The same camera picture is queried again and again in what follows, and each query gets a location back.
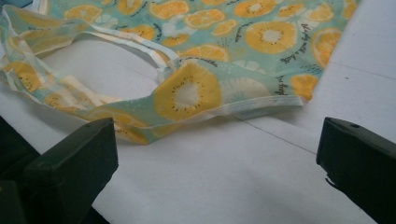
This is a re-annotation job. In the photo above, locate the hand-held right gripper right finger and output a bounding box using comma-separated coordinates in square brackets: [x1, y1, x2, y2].
[316, 117, 396, 224]

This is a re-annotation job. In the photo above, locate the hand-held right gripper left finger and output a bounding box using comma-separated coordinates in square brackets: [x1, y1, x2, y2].
[18, 117, 120, 224]

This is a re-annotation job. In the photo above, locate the orange slice print bag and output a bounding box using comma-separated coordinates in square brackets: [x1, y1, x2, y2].
[0, 0, 362, 146]

